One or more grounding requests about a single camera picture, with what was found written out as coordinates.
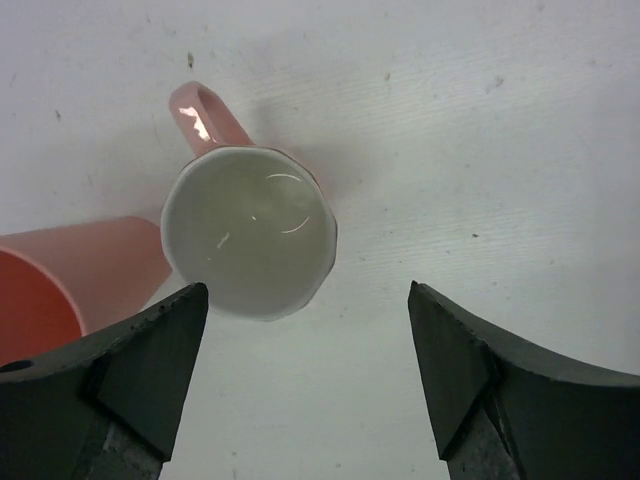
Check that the pink ceramic mug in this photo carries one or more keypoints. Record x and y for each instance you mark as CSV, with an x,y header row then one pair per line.
x,y
249,222

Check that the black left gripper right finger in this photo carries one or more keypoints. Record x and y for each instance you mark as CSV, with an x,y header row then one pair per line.
x,y
502,407

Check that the pink plastic tumbler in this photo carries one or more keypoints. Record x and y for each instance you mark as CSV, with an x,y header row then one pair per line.
x,y
60,284

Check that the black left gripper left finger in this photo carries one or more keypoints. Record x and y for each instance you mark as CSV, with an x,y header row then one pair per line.
x,y
106,406

